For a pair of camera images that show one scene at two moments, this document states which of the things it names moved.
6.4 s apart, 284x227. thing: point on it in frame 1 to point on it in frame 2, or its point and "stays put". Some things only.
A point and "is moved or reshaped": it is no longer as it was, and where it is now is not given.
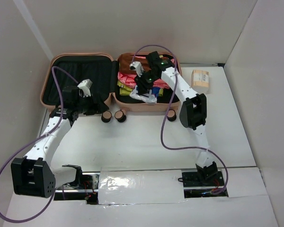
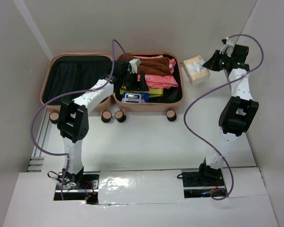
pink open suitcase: (149, 81) stays put
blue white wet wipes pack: (151, 99) to (135, 97)
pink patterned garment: (128, 80) is moved or reshaped
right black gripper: (141, 87) to (214, 60)
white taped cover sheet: (134, 186) stays put
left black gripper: (96, 108) to (137, 85)
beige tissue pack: (199, 81) to (195, 71)
